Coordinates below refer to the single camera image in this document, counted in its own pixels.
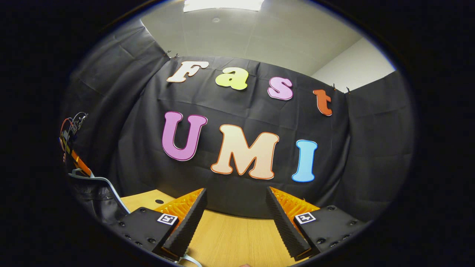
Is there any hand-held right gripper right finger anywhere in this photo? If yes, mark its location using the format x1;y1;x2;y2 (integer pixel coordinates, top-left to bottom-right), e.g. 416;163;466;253
265;187;367;260

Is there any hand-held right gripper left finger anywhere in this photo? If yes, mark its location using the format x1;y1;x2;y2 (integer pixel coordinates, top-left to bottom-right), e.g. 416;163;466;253
111;188;208;260

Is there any black backdrop cloth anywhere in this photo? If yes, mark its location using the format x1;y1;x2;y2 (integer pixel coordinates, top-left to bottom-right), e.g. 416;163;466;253
59;17;416;223

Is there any light blue suitcase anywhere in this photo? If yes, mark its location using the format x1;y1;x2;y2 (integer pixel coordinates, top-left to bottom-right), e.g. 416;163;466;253
67;168;204;267

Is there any ceiling light panel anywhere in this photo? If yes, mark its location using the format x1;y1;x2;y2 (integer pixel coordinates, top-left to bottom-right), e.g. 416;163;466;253
183;0;265;13

